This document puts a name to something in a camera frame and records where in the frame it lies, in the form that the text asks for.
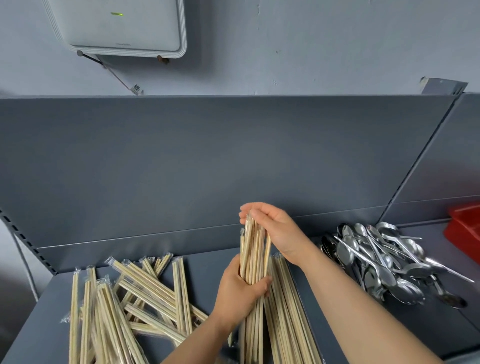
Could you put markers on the person's right hand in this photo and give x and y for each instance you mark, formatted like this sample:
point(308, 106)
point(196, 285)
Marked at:
point(287, 232)

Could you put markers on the white wall-mounted device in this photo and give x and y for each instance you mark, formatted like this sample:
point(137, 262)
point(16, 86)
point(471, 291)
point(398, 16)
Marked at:
point(120, 26)

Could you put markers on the bundle of chopsticks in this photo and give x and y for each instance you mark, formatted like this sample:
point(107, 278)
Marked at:
point(252, 251)

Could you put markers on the pile of metal spoons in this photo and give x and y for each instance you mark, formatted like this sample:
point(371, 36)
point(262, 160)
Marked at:
point(378, 262)

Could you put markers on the narrow grey shelf back panel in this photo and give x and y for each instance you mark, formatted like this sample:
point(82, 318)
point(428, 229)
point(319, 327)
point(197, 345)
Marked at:
point(446, 165)

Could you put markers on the scattered pile of wrapped chopsticks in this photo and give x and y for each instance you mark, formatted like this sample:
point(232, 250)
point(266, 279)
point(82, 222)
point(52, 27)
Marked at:
point(146, 292)

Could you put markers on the person's right forearm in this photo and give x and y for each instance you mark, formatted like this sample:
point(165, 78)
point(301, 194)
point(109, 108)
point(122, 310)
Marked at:
point(356, 311)

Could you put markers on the person's left forearm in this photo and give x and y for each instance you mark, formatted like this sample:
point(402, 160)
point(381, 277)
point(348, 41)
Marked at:
point(195, 341)

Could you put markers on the person's left hand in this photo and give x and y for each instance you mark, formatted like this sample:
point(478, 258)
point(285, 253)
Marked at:
point(230, 296)

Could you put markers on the wide grey shelf back panel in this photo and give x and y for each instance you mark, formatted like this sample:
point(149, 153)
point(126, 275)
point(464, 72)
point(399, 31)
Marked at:
point(210, 161)

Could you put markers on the neat row of wrapped chopsticks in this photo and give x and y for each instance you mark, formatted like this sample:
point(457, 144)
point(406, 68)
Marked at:
point(287, 318)

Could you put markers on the person's right thumb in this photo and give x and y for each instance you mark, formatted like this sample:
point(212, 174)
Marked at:
point(260, 218)

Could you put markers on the person's left thumb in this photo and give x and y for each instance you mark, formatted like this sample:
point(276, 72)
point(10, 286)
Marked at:
point(259, 286)

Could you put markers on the red plastic bin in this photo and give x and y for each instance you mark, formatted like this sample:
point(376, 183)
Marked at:
point(465, 228)

